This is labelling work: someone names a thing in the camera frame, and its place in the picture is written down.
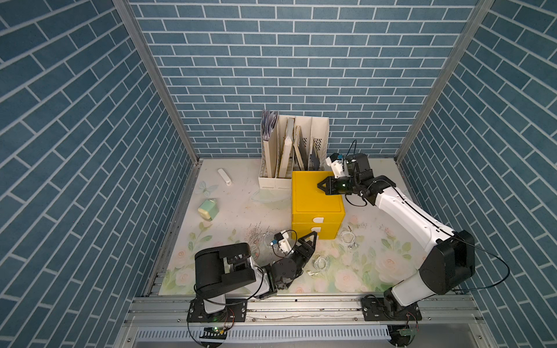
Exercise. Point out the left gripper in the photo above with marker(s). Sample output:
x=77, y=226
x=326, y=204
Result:
x=303, y=247

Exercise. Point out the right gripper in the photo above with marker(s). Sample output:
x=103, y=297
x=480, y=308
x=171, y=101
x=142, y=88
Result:
x=329, y=189

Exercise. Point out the yellow drawer cabinet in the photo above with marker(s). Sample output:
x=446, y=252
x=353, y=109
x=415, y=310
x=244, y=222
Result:
x=312, y=209

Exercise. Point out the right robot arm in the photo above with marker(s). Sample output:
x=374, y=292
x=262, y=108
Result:
x=450, y=255

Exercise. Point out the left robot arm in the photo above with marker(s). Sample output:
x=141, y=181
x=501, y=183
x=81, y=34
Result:
x=227, y=276

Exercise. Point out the white earphones center front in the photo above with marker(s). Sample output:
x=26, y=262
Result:
x=320, y=265

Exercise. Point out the white earphones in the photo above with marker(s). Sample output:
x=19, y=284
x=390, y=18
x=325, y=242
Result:
x=348, y=238
x=320, y=265
x=268, y=239

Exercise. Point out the white earphones near left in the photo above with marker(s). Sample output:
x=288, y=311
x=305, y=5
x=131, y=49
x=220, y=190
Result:
x=268, y=239

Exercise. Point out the white earphones right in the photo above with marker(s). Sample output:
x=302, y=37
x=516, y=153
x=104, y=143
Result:
x=348, y=238

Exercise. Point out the white file organizer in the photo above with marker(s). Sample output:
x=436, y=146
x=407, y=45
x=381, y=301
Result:
x=289, y=144

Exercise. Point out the white rectangular small device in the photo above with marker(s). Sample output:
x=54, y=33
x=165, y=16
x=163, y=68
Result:
x=226, y=178

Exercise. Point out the mint green small box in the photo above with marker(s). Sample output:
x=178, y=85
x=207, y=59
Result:
x=208, y=210

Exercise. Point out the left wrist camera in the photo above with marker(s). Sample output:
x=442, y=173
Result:
x=281, y=240

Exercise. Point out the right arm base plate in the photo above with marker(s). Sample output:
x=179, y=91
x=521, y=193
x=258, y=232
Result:
x=387, y=309

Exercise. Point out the aluminium rail frame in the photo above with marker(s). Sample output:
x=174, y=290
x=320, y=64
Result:
x=304, y=320

